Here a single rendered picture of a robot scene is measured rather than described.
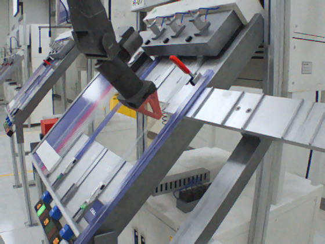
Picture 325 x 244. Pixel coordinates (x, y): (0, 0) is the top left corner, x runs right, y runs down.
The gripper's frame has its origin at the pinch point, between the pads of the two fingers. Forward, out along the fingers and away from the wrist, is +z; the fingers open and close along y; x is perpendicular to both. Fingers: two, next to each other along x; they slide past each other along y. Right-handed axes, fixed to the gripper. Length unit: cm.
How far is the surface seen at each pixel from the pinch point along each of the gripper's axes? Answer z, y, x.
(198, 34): -6.0, -0.5, -22.9
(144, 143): 39, 61, -3
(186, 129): 2.5, -9.9, 0.2
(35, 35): -12, 460, -73
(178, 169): 48, 40, -2
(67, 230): 0.2, -1.2, 35.2
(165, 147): 1.0, -9.9, 6.3
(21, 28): -36, 459, -64
